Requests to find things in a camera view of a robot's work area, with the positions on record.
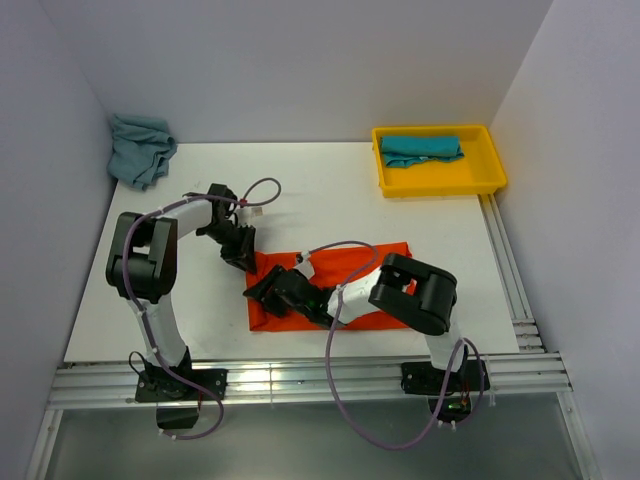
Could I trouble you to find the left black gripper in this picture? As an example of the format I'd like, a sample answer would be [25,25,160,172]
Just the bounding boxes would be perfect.
[200,221,257,275]

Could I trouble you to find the orange t shirt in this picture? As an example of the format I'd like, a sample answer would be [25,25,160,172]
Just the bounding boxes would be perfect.
[246,242,412,333]

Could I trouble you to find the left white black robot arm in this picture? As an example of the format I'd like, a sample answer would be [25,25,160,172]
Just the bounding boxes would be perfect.
[105,184,257,400]

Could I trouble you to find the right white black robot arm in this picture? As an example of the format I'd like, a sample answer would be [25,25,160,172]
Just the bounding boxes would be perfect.
[243,252,468,390]

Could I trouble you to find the grey-blue crumpled t shirt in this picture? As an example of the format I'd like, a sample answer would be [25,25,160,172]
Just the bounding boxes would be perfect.
[107,114,178,191]

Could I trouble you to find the teal rolled t shirt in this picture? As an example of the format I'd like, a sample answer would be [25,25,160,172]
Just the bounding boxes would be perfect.
[379,136,464,168]

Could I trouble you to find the yellow plastic tray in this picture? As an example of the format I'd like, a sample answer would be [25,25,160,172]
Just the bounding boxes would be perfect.
[372,124,508,198]

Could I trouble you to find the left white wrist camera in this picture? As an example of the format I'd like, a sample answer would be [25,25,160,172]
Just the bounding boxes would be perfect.
[235,206,263,225]

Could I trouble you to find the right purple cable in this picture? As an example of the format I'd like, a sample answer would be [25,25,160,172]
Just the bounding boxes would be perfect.
[294,241,486,450]

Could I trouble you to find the purple cable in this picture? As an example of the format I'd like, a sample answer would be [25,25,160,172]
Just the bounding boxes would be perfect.
[120,177,282,442]
[294,241,486,450]

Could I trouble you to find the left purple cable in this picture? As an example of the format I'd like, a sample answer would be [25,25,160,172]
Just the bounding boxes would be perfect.
[120,177,282,442]

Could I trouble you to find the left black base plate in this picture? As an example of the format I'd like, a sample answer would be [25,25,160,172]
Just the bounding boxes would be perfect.
[135,369,228,403]

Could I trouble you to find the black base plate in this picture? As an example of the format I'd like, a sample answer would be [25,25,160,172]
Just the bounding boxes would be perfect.
[401,358,491,396]
[135,369,228,403]

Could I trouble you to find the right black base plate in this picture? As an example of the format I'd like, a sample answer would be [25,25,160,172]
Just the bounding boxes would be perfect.
[401,358,491,396]

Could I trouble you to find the aluminium front rail frame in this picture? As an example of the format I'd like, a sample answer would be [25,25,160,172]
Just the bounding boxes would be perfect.
[26,351,602,479]

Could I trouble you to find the aluminium right side rail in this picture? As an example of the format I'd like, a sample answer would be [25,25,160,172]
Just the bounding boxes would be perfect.
[478,195,546,354]

